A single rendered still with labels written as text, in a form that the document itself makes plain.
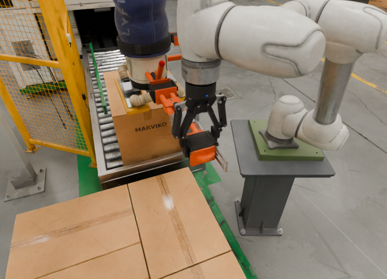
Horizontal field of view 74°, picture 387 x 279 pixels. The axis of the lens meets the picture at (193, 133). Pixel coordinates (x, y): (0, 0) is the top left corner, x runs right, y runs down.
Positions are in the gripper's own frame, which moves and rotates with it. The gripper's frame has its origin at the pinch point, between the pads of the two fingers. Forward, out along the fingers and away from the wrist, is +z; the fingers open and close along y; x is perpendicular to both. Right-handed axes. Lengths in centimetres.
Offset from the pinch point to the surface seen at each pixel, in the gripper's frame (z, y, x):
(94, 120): 67, 34, -128
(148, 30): -18, 1, -49
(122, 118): 34, 16, -73
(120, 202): 73, 27, -48
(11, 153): 87, 99, -137
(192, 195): 73, -12, -37
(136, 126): 42, 9, -73
